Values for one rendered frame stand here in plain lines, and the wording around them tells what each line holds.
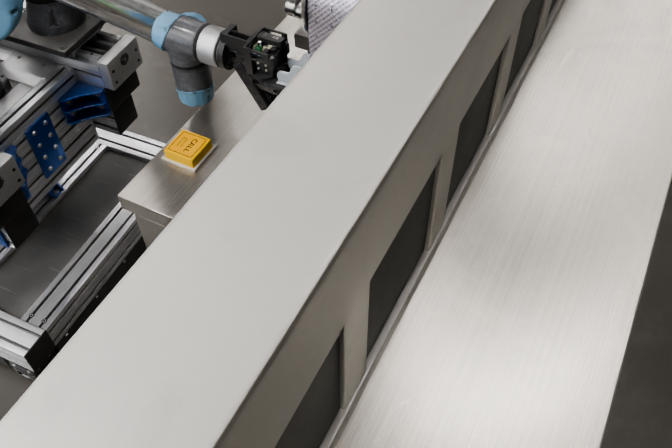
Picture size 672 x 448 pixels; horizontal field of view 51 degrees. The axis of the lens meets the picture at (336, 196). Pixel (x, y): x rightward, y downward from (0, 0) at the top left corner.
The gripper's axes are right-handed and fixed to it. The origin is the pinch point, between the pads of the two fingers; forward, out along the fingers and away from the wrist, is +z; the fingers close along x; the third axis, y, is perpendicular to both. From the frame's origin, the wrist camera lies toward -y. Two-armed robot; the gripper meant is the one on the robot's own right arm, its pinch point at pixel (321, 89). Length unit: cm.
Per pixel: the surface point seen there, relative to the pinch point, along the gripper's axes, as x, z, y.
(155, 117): 68, -115, -109
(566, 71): -22, 42, 35
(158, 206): -24.6, -22.9, -19.0
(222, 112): 3.4, -26.6, -19.0
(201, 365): -76, 36, 56
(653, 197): -36, 54, 35
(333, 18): -0.3, 2.8, 16.1
